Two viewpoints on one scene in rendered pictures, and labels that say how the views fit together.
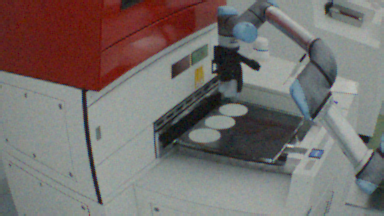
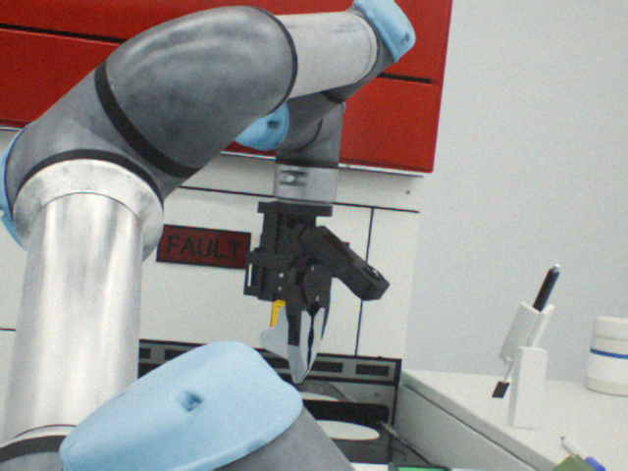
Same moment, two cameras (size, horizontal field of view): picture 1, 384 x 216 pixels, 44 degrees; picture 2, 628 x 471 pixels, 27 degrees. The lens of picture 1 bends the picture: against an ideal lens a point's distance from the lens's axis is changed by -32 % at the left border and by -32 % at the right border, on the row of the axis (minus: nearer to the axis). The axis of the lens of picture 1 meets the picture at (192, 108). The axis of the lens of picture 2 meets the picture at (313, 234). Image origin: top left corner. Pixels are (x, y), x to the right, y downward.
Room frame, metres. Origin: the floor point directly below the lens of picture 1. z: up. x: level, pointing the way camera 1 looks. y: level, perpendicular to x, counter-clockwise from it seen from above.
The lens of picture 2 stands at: (1.05, -1.27, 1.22)
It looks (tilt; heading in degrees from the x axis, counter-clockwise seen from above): 3 degrees down; 48
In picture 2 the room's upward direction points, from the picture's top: 6 degrees clockwise
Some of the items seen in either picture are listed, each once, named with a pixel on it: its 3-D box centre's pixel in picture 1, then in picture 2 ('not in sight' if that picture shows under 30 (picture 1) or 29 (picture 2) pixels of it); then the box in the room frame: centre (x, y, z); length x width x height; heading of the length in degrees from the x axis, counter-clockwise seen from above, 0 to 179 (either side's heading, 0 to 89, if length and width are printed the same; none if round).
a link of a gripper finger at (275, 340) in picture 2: (231, 92); (282, 342); (2.05, -0.13, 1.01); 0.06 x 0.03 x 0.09; 112
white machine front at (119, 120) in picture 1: (157, 103); (95, 299); (1.93, 0.10, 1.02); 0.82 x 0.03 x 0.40; 151
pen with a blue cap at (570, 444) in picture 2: not in sight; (580, 453); (2.08, -0.54, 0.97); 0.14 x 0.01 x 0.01; 52
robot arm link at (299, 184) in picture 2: (229, 40); (303, 185); (2.06, -0.13, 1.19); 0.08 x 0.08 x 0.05
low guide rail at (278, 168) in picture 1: (248, 163); not in sight; (1.86, -0.18, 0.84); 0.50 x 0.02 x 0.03; 61
